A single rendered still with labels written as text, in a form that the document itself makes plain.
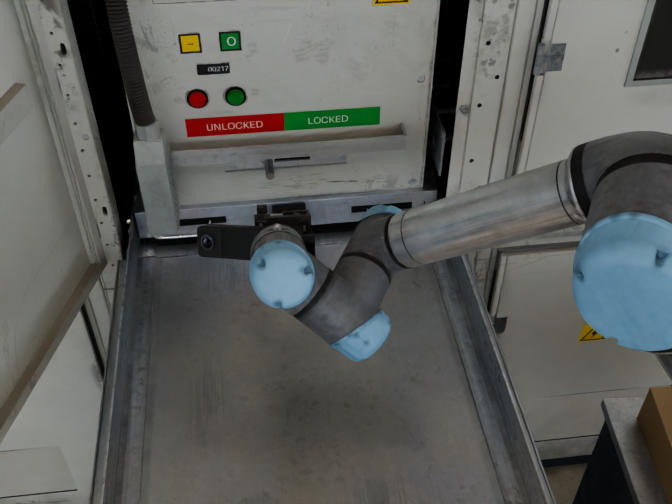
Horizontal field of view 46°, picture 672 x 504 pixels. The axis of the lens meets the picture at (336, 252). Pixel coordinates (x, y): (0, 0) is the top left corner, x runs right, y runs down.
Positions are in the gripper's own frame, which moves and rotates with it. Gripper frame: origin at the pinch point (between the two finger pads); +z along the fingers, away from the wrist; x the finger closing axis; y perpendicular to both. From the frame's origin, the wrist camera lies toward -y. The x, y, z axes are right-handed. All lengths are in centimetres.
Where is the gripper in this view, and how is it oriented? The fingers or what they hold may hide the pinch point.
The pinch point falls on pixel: (261, 224)
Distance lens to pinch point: 127.0
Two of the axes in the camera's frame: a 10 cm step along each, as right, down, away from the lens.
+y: 9.9, -0.6, 0.9
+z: -1.0, -2.2, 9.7
